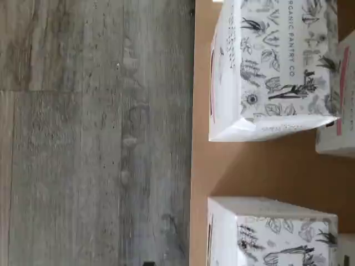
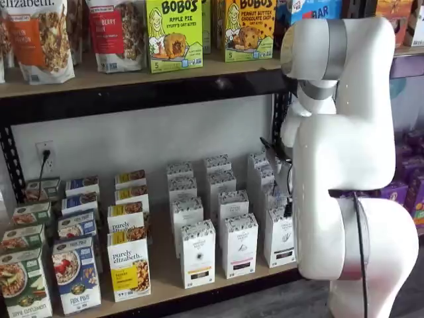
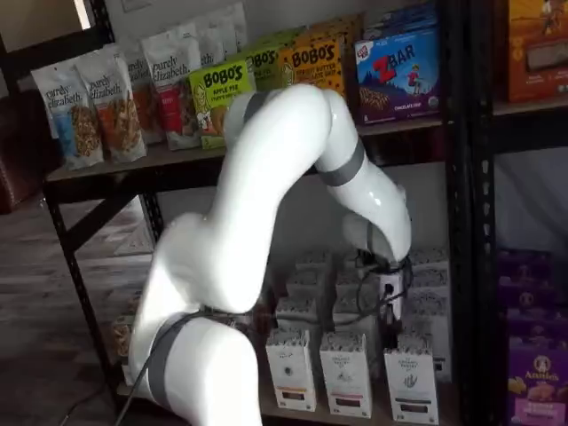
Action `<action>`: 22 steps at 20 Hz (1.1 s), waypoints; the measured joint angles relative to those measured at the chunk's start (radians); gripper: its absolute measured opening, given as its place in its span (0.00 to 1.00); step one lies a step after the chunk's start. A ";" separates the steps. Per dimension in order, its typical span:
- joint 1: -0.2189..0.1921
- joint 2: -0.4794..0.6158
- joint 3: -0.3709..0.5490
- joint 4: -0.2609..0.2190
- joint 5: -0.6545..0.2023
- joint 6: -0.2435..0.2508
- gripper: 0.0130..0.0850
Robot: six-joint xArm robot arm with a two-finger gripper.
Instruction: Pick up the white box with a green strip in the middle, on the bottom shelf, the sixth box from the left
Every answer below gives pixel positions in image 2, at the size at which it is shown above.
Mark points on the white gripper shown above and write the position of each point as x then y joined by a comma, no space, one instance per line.
285,179

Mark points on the white box green strip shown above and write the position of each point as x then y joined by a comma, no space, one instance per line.
270,198
263,177
254,160
280,238

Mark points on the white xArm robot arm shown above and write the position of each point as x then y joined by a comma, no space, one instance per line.
348,149

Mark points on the white box pink strip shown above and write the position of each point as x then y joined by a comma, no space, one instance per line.
240,248
217,163
222,182
232,205

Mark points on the white box yellow strip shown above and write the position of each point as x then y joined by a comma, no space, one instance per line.
182,187
185,212
198,255
179,169

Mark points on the purple Annie's snack box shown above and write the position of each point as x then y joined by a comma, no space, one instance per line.
410,155
416,198
395,193

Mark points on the yellow purely elizabeth oatmeal box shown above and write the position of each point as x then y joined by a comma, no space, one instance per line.
130,196
125,218
129,265
130,179

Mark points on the yellow Bobo's peanut butter box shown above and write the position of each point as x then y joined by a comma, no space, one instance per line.
250,30

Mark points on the green Bobo's apple pie box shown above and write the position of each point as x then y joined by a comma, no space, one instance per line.
174,33
206,26

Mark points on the blue Z Bar box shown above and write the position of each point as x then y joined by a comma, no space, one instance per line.
314,10

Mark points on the orange snack box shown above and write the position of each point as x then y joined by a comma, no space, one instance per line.
386,26

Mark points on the blue flax plus oatmeal box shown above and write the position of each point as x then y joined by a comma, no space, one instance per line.
77,225
79,202
82,185
76,278

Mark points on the beige snack box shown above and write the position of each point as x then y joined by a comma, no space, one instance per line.
416,23

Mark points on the green apple cinnamon oatmeal box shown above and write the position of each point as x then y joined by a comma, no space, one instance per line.
21,236
31,213
44,189
23,285

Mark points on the translucent plastic sheet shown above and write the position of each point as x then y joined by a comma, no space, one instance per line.
407,99

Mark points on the red purely elizabeth granola bag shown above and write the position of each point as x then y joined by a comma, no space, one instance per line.
116,36

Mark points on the orange purely elizabeth granola bag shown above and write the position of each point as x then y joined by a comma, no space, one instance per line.
39,39

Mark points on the white wall outlet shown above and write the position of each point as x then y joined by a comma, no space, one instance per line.
49,145

